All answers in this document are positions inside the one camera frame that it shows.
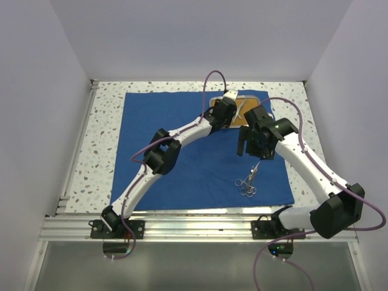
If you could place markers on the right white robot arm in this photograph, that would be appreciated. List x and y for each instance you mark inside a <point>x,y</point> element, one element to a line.
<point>339,202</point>

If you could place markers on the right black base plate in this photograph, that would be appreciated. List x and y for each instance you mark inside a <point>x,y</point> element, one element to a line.
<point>267,228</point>

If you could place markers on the blue surgical drape cloth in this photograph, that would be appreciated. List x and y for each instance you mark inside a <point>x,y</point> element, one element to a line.
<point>205,172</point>

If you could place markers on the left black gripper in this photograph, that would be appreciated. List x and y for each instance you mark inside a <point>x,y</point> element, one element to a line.
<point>228,118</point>

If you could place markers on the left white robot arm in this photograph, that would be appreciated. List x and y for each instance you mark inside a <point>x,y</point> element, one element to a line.
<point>160,156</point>

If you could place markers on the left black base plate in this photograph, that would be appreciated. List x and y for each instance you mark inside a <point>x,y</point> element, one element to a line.
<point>101,231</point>

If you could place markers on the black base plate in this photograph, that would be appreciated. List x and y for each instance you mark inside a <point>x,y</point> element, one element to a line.
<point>101,231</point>
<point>267,228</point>

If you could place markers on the aluminium mounting rail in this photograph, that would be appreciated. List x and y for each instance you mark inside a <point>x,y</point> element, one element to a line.
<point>159,227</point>

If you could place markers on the steel tray with orange mat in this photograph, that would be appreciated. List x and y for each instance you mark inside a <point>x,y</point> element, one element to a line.
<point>251,102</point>

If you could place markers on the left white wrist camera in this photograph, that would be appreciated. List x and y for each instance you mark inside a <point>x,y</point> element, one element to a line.
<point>232,94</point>

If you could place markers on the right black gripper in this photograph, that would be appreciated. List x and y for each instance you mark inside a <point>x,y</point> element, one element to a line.
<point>246,134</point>

